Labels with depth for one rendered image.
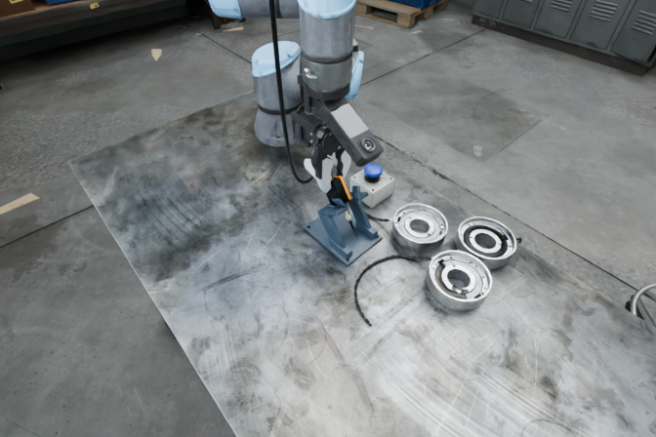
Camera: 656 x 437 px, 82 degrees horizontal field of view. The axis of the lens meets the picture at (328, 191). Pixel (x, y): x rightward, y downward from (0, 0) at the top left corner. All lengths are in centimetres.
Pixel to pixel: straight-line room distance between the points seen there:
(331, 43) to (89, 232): 180
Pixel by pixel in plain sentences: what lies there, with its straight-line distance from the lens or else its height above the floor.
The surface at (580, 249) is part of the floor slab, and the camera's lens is 212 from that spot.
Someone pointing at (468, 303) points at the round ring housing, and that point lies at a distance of 69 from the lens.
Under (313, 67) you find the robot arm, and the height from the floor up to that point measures 115.
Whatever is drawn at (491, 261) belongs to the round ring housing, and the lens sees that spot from 75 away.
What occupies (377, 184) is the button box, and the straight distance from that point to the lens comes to 82.
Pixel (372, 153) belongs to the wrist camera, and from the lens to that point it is 57.
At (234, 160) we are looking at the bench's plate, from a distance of 98.
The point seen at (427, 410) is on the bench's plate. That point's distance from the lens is 63.
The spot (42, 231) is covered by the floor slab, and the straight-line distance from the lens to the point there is 230.
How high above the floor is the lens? 139
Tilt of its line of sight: 43 degrees down
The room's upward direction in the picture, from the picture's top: straight up
